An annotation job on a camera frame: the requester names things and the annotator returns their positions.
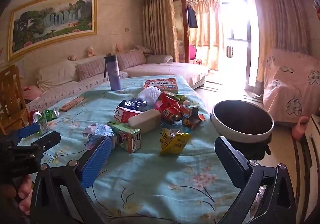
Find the dark hanging garment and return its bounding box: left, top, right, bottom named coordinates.
left=187, top=5, right=198, bottom=28

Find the pale fabric sofa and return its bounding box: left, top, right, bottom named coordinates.
left=25, top=50, right=210, bottom=112

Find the wooden chair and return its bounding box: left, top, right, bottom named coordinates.
left=0, top=64, right=29, bottom=137

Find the patterned beige curtain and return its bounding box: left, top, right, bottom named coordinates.
left=142, top=0, right=179, bottom=63
left=250, top=0, right=309, bottom=94

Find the colourful children's book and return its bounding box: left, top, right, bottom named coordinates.
left=142, top=78, right=179, bottom=94

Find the paper wrapper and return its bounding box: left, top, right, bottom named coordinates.
left=82, top=124, right=115, bottom=149

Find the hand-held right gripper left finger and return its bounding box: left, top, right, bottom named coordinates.
left=30, top=136, right=112, bottom=224

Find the wooden door frame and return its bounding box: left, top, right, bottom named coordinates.
left=172, top=0, right=255, bottom=87

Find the sheer pink curtain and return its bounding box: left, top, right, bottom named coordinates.
left=186, top=0, right=225, bottom=70

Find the purple water bottle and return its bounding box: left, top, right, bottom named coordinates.
left=104, top=54, right=123, bottom=91

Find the red popcorn snack bag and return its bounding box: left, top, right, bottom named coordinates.
left=159, top=104, right=188, bottom=122

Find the framed landscape painting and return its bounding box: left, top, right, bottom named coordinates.
left=7, top=0, right=98, bottom=62

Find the orange dark wrapper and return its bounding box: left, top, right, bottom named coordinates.
left=182, top=107, right=207, bottom=129

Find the white trash bin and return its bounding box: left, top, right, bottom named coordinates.
left=210, top=100, right=275, bottom=162

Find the green drink pouch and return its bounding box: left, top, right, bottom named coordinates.
left=172, top=92, right=192, bottom=108

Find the striped pink pillow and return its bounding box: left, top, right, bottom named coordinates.
left=136, top=45, right=153, bottom=55
left=117, top=50, right=147, bottom=69
left=75, top=58, right=105, bottom=82

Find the white cushion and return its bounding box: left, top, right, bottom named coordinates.
left=37, top=60, right=78, bottom=92

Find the red crushed can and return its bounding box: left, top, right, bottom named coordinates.
left=28, top=111, right=42, bottom=124

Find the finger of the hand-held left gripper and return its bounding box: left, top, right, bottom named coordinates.
left=10, top=123, right=41, bottom=142
left=31, top=131, right=61, bottom=151

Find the pink plastic toy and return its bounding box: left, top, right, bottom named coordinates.
left=291, top=116, right=310, bottom=142

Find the bright pink chair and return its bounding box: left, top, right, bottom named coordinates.
left=189, top=44, right=198, bottom=60

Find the red white drink carton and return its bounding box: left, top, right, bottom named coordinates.
left=114, top=106, right=143, bottom=124

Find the blue snack bag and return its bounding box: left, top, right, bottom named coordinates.
left=120, top=98, right=150, bottom=113

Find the white foam block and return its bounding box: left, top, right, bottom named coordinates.
left=128, top=109, right=162, bottom=134

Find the teal floral tablecloth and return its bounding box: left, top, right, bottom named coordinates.
left=19, top=75, right=240, bottom=224

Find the green crushed can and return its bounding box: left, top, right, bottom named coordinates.
left=44, top=107, right=60, bottom=120

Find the brown remote-like bar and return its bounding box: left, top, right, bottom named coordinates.
left=59, top=96, right=86, bottom=112

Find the person's left hand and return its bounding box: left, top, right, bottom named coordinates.
left=15, top=176, right=33, bottom=216

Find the white spiky foam pad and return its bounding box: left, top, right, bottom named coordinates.
left=137, top=86, right=161, bottom=104

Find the red foil wrapper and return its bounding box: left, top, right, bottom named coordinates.
left=156, top=92, right=183, bottom=108

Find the white cabinet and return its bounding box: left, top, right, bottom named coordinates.
left=299, top=114, right=320, bottom=214

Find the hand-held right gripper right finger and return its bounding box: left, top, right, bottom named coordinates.
left=214, top=136, right=298, bottom=224

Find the yellow snack bag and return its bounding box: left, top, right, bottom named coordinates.
left=160, top=127, right=192, bottom=156

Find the green drink carton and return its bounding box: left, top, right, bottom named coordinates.
left=107, top=121, right=142, bottom=153

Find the pink heart-print cover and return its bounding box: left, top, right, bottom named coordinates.
left=262, top=47, right=320, bottom=127

